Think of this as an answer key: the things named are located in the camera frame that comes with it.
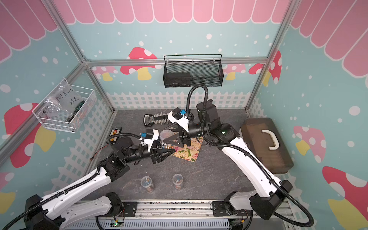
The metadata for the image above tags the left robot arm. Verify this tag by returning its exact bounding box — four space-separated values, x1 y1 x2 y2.
4 129 175 230

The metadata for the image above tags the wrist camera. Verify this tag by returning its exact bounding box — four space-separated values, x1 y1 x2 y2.
168 107 189 131
140 129 159 151

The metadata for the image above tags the clear plastic zip bag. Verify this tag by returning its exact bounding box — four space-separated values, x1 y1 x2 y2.
43 80 85 120

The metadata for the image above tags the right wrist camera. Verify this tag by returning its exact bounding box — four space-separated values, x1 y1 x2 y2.
168 107 189 131

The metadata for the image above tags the white wire basket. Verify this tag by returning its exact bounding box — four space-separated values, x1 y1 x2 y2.
32 79 97 133

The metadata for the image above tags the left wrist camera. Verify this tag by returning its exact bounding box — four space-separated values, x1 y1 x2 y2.
140 129 159 151

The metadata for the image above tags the brown plastic toolbox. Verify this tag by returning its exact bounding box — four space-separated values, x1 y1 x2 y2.
240 118 294 175

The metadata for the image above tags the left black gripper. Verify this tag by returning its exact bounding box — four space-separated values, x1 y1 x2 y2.
124 136 175 164

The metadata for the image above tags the floral rectangular tray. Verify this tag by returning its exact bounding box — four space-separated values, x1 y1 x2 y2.
173 137 203 162

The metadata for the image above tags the clear candy jar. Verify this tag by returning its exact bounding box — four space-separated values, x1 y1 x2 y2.
140 176 155 193
159 129 174 146
172 173 184 190

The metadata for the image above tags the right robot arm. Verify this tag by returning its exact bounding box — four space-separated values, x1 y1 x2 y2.
164 84 314 228

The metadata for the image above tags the black box in basket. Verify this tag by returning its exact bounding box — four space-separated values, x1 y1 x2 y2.
163 72 191 88

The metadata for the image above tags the black socket holder rail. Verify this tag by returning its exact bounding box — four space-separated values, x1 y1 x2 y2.
143 113 170 127

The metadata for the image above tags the black wire mesh basket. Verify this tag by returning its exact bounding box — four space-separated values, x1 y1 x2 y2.
163 54 224 87

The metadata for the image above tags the green tool in basket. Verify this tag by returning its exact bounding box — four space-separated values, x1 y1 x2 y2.
65 101 85 123

